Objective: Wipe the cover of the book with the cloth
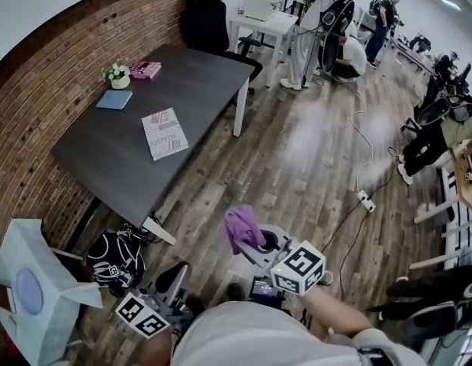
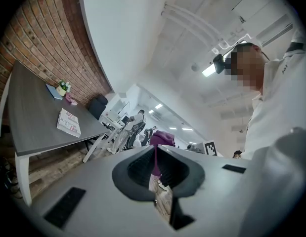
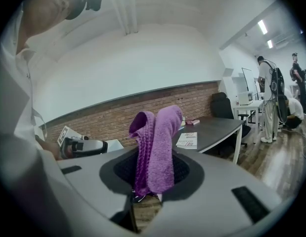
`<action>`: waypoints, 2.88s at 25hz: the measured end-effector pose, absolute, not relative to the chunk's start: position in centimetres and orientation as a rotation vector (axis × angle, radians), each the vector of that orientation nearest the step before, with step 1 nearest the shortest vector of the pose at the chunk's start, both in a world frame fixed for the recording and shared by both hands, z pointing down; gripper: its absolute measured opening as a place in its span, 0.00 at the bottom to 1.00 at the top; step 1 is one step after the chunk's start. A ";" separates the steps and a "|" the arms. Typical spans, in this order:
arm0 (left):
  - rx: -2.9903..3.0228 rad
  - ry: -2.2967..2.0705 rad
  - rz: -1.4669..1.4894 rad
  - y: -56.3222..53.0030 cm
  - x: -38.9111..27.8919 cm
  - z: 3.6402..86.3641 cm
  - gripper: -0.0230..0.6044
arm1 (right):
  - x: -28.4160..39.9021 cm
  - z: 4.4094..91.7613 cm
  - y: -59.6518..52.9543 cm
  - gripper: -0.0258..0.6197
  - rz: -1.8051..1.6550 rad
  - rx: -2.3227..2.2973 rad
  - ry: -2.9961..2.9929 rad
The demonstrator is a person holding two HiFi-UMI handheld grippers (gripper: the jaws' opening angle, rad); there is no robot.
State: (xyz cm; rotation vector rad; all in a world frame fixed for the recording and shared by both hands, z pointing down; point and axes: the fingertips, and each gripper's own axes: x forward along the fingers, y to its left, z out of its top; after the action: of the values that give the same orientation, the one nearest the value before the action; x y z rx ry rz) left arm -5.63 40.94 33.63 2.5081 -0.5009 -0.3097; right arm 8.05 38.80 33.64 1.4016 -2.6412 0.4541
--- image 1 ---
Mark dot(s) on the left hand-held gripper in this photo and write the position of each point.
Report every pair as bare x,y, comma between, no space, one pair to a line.
144,315

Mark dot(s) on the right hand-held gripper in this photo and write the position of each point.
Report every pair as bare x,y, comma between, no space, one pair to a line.
296,267

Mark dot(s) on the purple cloth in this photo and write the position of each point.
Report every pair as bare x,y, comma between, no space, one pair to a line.
241,223

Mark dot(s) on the white printed book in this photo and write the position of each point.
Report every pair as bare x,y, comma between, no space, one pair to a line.
164,133

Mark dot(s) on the person's right forearm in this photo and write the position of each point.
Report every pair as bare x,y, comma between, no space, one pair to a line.
334,311

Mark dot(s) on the person's left forearm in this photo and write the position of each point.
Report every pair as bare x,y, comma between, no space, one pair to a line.
157,351

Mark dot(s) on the blue book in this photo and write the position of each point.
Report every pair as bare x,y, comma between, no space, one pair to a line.
114,100

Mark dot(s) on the pink book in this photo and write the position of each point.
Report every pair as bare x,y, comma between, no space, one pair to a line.
145,69

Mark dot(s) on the black device with screen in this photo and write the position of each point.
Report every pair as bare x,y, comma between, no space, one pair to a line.
264,290

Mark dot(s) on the black and white backpack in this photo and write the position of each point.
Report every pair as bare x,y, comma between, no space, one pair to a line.
115,263

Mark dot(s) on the person's white shirt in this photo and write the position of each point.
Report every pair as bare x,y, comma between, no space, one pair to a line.
258,338

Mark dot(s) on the white power strip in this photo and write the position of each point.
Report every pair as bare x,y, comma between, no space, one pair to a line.
366,200

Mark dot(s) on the light blue paper bag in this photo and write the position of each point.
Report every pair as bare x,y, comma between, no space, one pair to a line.
33,292

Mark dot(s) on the dark grey table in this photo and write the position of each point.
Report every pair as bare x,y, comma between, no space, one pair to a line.
151,128

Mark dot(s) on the black swivel chair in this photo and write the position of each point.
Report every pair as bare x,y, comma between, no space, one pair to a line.
434,303

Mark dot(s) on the white flowers in pot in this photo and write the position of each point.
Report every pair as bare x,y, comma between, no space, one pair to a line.
117,74

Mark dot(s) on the black mesh office chair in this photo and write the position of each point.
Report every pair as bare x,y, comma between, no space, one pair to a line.
441,111

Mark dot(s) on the small clear bottle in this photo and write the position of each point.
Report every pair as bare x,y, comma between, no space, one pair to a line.
241,8

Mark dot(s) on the beige printer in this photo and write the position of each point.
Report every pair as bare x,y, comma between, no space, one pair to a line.
260,4

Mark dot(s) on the wooden table with white frame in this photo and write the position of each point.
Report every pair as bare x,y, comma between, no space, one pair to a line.
464,189

